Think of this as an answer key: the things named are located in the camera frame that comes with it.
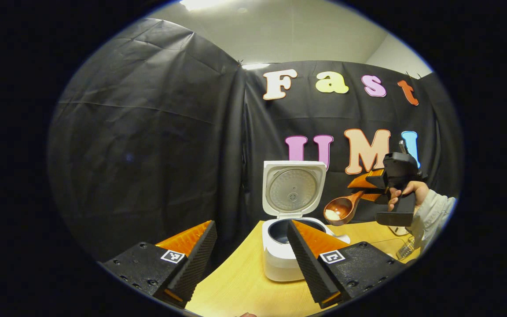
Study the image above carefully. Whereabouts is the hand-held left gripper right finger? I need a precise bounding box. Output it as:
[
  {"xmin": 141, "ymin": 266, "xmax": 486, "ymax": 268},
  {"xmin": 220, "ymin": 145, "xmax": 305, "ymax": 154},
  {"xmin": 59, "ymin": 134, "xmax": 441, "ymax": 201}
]
[{"xmin": 287, "ymin": 219, "xmax": 410, "ymax": 309}]

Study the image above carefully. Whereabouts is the black backdrop cloth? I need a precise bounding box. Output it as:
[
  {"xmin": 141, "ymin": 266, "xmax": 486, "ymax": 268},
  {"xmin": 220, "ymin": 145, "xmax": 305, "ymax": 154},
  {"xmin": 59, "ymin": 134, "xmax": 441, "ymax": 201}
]
[{"xmin": 47, "ymin": 18, "xmax": 463, "ymax": 265}]

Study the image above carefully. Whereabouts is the brown wooden spoon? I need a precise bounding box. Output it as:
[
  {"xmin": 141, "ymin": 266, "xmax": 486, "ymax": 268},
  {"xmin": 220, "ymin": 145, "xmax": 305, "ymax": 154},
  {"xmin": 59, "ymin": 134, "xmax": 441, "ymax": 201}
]
[{"xmin": 323, "ymin": 190, "xmax": 366, "ymax": 226}]

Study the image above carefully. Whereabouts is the white rice cooker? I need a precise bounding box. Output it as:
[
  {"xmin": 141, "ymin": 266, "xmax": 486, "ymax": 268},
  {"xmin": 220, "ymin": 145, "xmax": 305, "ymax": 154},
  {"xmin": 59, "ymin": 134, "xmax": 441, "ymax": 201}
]
[{"xmin": 261, "ymin": 160, "xmax": 351, "ymax": 282}]

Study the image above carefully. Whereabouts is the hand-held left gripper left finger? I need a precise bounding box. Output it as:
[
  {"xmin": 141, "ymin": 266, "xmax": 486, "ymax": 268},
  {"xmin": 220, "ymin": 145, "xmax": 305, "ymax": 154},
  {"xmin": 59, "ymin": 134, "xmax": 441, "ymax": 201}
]
[{"xmin": 97, "ymin": 220, "xmax": 218, "ymax": 309}]

